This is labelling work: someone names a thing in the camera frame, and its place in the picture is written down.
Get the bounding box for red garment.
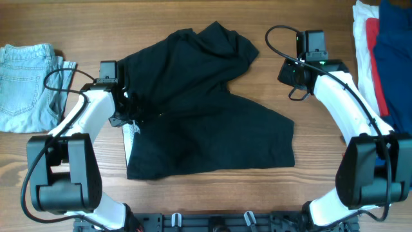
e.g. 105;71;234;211
366;17;389;117

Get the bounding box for black shorts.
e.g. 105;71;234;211
119;22;295;180

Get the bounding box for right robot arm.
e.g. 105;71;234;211
278;30;411;229

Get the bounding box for white garment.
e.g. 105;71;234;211
352;1;380;115

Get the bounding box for navy blue garment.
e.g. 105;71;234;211
373;0;412;188

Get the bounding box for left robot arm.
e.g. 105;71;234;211
20;61;144;231

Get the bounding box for folded light blue jeans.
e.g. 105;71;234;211
1;43;77;133

